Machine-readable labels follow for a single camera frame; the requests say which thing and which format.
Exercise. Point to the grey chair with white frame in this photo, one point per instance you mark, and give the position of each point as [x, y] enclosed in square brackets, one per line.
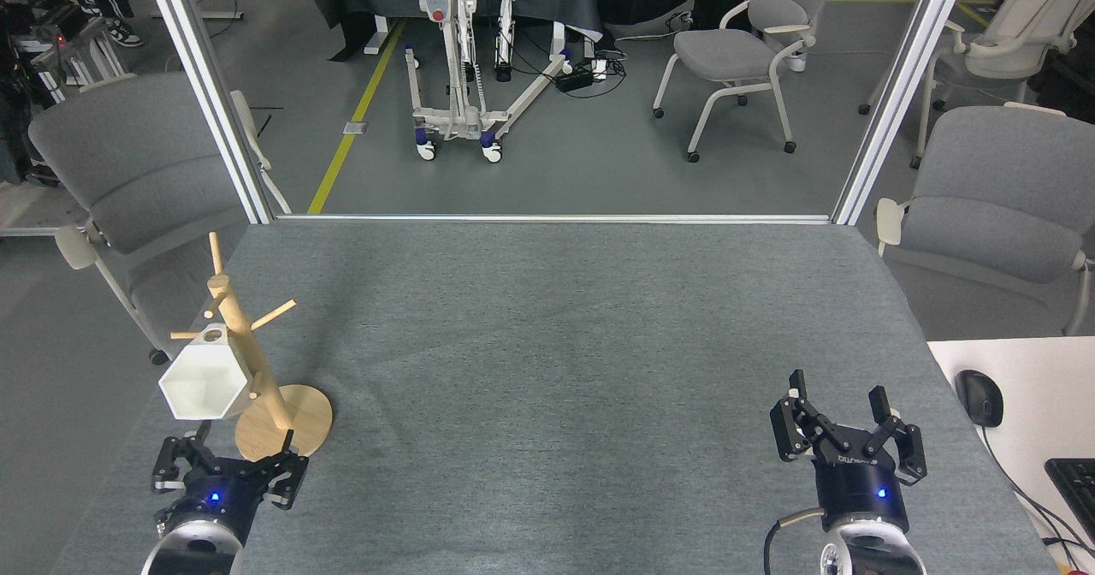
[1018, 44]
[1001, 190]
[145, 164]
[727, 53]

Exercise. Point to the metal floor plate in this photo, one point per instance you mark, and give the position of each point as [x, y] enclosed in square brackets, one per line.
[355, 127]

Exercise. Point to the wooden cup rack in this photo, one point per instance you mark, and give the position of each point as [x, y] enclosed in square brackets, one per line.
[295, 417]

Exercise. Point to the black keyboard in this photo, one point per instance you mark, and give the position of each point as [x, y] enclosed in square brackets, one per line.
[1076, 489]

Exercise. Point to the silver post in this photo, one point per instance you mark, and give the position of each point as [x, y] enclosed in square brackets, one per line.
[898, 96]
[205, 87]

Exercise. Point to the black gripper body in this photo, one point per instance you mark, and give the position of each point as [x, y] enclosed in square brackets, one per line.
[860, 494]
[214, 498]

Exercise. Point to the metal equipment rack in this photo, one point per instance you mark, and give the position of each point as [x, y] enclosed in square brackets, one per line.
[68, 44]

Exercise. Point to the black computer mouse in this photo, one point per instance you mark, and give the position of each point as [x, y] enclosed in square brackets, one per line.
[979, 397]

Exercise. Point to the white hexagonal cup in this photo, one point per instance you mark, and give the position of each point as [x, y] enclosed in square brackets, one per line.
[201, 387]

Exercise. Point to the black power strip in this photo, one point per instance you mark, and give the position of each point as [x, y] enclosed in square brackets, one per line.
[575, 80]

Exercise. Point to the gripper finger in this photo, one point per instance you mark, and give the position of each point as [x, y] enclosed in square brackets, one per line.
[907, 447]
[287, 477]
[791, 429]
[171, 464]

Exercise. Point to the white desk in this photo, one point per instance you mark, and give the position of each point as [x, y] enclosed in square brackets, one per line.
[1044, 387]

